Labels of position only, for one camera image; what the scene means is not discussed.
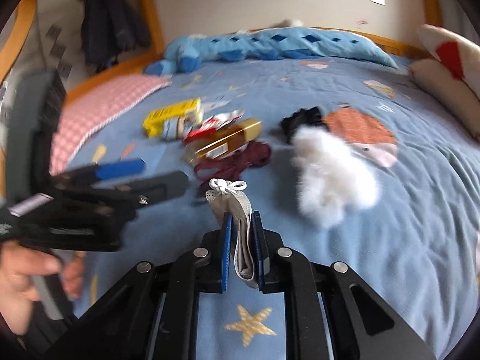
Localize white lace sock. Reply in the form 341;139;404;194
205;178;258;289

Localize person's left hand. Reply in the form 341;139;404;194
1;241;86;336

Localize pink checkered mat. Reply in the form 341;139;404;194
49;74;172;176

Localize yellow snack box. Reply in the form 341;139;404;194
142;97;204;139

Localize red white torn wrapper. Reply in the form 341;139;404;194
183;109;245;143

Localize gold rectangular box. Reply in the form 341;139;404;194
182;118;262;167

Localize blue folded blanket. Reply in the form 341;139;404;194
144;26;397;76

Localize white fluffy plush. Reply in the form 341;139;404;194
291;125;381;229

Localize dark hanging jacket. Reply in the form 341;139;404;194
80;0;151;73

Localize blue star-print bedspread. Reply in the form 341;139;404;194
70;57;479;359

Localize black cloth piece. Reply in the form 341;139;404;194
280;106;326;144

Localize beige lower pillow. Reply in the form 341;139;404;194
408;59;479;141

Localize white red patterned pillow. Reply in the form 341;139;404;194
417;24;480;97

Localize black camera mount box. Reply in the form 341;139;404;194
5;68;66;203

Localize dark maroon cord bundle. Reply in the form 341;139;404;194
193;140;272;186

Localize wooden bed frame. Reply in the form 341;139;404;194
1;0;443;104

